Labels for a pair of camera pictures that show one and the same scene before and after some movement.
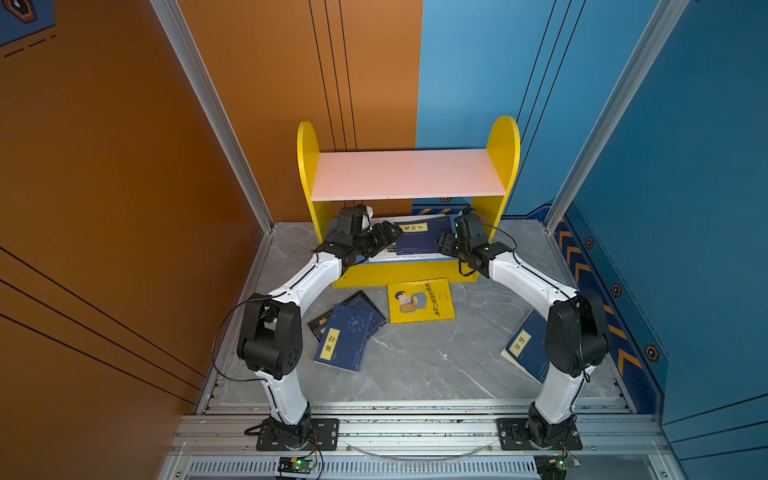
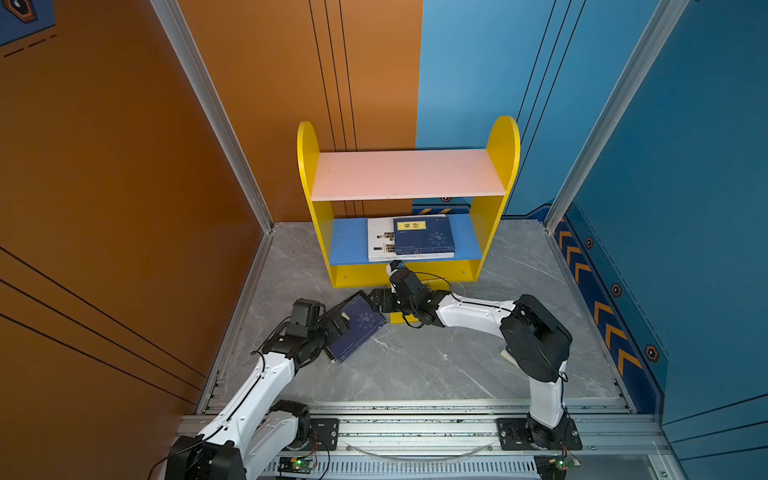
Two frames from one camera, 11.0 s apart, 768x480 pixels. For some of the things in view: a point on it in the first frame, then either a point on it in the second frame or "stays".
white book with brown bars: [389, 252] stays
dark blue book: [345, 337] to [423, 235]
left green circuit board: [295, 465] stays
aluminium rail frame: [424, 440] stays
